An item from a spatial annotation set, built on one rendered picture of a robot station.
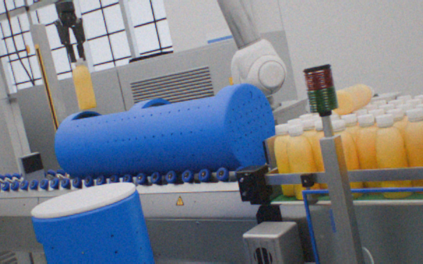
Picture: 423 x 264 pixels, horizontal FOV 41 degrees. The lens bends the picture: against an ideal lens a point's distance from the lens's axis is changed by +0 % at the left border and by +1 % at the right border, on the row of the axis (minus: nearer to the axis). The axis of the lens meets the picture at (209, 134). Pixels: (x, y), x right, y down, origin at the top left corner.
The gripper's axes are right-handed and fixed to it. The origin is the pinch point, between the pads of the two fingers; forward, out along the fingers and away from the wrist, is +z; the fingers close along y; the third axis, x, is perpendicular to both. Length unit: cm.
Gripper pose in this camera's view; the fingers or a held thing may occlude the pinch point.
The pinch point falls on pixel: (76, 53)
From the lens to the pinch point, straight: 233.4
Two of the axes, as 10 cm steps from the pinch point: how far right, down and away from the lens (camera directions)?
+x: 7.7, -1.0, -6.3
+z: 2.1, 9.7, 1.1
